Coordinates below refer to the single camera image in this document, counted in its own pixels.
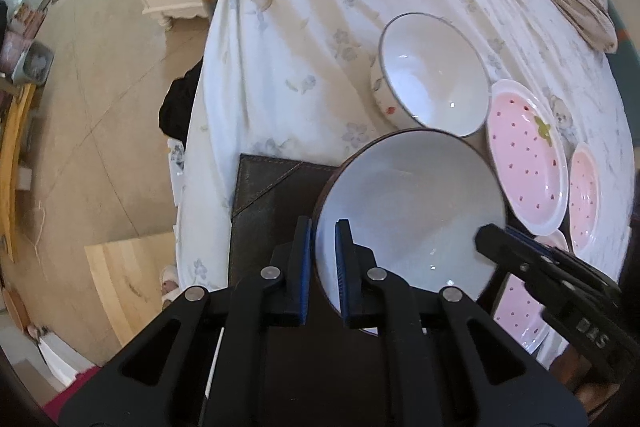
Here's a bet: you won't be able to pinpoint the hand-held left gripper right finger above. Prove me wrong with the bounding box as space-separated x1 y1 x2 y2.
336 219 589 427

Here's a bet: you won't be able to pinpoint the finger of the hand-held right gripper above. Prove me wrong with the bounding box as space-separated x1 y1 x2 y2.
475 224 621 313
506 227 608 282

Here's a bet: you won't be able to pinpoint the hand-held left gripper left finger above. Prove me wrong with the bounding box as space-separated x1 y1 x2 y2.
59 216 314 427

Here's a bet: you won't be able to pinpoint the pink strawberry plate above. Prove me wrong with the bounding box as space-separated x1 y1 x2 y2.
567 142 601 253
532 229 571 253
486 79 571 233
492 274 551 355

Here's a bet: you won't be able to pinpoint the brown-rimmed white bowl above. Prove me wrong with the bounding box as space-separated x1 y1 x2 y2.
311 129 507 337

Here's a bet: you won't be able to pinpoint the blue-rimmed white bowl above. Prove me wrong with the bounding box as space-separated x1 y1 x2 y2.
370 13 492 138

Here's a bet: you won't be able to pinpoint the dark brown leather mat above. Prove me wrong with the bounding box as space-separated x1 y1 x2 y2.
227 153 511 427

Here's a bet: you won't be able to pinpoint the white slipper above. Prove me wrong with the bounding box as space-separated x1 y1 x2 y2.
159 264 180 308

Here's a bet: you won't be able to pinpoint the white printed bag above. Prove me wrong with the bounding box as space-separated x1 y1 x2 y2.
165 137 188 208

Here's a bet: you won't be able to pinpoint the light wooden board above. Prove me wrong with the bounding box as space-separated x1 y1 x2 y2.
84 231 178 348

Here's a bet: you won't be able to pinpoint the black cloth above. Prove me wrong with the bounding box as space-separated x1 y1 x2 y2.
159 59 203 140

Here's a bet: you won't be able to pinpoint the white papers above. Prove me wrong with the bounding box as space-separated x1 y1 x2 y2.
37 332 93 390

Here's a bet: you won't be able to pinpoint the red cloth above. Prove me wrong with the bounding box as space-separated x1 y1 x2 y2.
42 367 101 427

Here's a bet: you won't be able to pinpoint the yellow wooden furniture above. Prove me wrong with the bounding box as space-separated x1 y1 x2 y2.
0 82 37 263

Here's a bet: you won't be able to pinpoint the grey bin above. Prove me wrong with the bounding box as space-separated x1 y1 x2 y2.
12 41 55 85

